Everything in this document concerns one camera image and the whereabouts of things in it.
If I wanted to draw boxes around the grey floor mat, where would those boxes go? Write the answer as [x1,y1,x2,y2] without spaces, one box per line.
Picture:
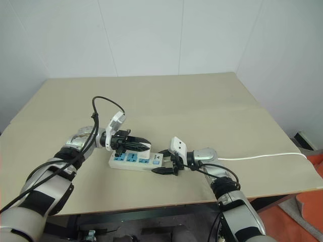
[277,196,323,229]

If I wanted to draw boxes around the black table frame beam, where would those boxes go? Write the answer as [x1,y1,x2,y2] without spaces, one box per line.
[73,200,222,225]

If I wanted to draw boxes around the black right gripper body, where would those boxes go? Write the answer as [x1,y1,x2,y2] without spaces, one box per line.
[170,152,186,176]

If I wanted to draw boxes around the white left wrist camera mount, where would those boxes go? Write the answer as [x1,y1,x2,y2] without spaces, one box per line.
[104,111,127,152]

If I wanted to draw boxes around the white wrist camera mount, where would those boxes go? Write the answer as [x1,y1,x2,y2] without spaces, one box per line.
[104,111,127,152]
[169,136,189,165]

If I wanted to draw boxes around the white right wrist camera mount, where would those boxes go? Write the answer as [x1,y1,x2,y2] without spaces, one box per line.
[169,136,189,165]

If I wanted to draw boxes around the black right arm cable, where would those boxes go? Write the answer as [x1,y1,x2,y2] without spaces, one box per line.
[184,161,240,242]

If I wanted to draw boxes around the white charger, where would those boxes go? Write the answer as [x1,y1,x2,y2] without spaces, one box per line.
[135,140,152,154]

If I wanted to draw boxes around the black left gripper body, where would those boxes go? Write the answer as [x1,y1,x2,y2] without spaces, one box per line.
[110,129,132,158]

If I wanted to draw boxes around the white power strip blue sockets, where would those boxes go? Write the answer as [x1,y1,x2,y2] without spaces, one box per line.
[108,148,167,172]

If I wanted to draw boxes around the white power strip cable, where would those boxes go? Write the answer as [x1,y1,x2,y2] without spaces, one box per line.
[217,152,308,162]

